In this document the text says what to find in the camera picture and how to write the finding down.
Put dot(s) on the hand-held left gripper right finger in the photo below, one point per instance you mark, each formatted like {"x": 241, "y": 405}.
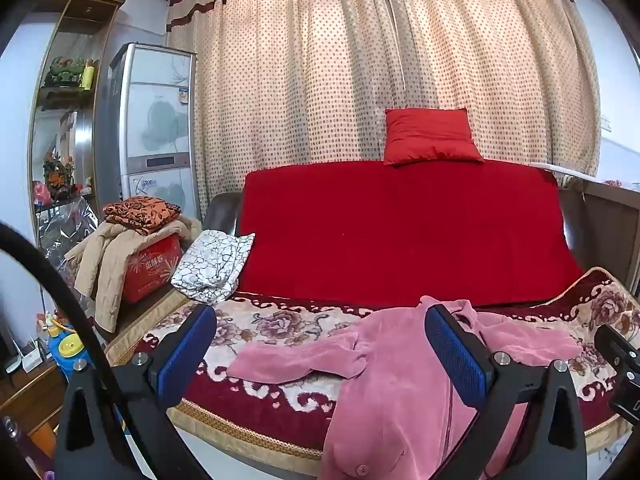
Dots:
{"x": 456, "y": 356}

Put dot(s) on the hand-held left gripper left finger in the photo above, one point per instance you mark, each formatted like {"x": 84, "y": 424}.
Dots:
{"x": 186, "y": 355}

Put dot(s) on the red cardboard box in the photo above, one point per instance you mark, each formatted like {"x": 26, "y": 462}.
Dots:
{"x": 152, "y": 270}

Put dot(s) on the floral red-bordered blanket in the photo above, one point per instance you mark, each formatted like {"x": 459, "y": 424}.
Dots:
{"x": 280, "y": 325}

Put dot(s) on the yellow and blue toy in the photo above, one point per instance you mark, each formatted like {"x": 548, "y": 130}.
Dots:
{"x": 67, "y": 350}

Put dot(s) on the beige padded jacket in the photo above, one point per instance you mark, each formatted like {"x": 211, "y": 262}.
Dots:
{"x": 107, "y": 265}

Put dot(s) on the dark leather sofa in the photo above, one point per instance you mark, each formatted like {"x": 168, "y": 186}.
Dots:
{"x": 222, "y": 215}

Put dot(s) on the orange black patterned cloth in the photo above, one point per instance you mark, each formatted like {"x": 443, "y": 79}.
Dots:
{"x": 142, "y": 212}

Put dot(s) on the white router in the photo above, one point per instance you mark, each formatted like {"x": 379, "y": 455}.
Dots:
{"x": 32, "y": 357}

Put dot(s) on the brown wooden table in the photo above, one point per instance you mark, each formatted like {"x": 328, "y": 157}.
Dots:
{"x": 30, "y": 405}

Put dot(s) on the clear plastic wrap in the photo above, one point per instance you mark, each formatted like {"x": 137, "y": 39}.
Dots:
{"x": 67, "y": 235}

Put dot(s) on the flower ornament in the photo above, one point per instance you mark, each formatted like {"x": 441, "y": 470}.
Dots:
{"x": 57, "y": 177}

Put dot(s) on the red cushion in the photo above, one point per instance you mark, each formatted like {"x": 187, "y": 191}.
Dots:
{"x": 430, "y": 135}

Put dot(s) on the silver refrigerator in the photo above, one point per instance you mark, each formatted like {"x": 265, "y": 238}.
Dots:
{"x": 155, "y": 125}

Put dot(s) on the wooden glass display cabinet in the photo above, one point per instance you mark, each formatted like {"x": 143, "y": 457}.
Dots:
{"x": 65, "y": 125}

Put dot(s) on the yellow bottle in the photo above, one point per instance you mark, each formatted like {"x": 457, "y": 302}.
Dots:
{"x": 89, "y": 77}

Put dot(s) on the beige dotted curtain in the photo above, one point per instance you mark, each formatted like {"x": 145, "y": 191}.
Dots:
{"x": 325, "y": 85}

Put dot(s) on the green ornament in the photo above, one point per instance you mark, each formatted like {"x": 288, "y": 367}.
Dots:
{"x": 62, "y": 72}

